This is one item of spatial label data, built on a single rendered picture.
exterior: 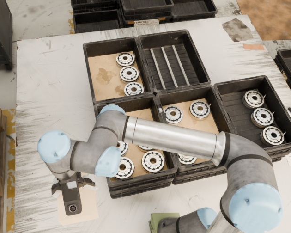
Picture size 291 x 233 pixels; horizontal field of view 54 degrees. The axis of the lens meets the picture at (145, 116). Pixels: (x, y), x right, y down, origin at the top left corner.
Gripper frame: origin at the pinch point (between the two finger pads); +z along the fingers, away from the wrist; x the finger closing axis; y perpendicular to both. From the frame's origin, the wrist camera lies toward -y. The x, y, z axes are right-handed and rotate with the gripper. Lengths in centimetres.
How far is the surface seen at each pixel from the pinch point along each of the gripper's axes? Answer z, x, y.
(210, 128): 27, -64, 28
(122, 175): 23.8, -17.1, 11.7
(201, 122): 27, -60, 32
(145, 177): 16.8, -25.8, 6.9
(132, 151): 26.7, -23.9, 23.3
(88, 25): 82, -13, 174
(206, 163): 17, -52, 8
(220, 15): 108, -156, 200
